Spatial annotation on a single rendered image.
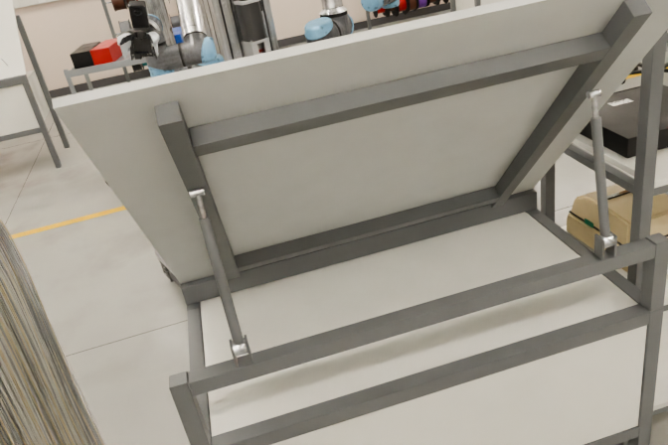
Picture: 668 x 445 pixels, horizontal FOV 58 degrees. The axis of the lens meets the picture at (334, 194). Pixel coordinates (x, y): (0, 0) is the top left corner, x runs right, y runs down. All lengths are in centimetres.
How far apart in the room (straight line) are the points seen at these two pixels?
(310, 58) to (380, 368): 83
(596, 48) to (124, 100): 88
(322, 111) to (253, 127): 13
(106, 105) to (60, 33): 778
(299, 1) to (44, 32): 335
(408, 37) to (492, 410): 98
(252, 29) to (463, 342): 144
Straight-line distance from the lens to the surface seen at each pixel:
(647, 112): 166
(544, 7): 117
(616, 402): 187
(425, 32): 107
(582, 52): 130
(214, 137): 109
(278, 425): 147
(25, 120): 601
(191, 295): 191
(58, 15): 876
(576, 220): 220
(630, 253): 157
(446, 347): 158
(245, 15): 243
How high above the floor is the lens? 185
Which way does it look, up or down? 26 degrees down
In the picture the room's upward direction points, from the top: 10 degrees counter-clockwise
